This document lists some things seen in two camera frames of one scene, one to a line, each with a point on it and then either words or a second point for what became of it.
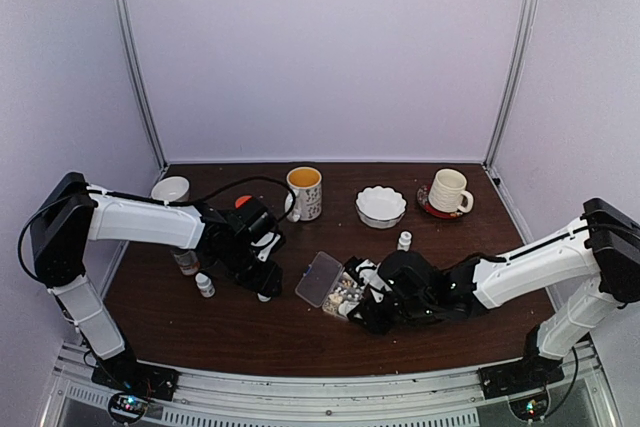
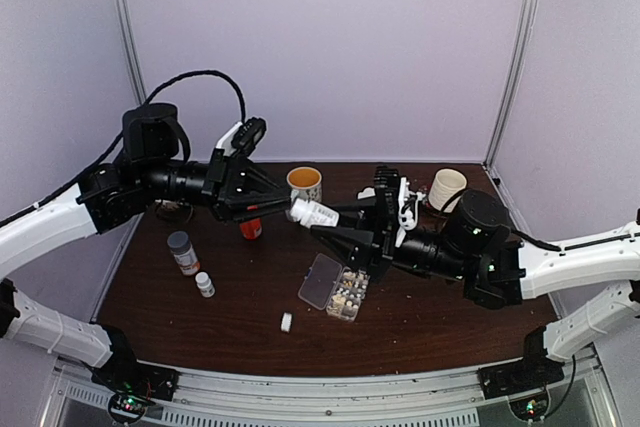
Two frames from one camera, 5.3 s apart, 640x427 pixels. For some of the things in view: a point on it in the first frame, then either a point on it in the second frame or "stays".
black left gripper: x=265 y=282 → x=235 y=196
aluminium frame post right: x=524 y=51 stays
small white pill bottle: x=205 y=285 stays
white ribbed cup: x=447 y=191 stays
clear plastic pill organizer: x=326 y=283 stays
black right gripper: x=374 y=323 → x=374 y=250
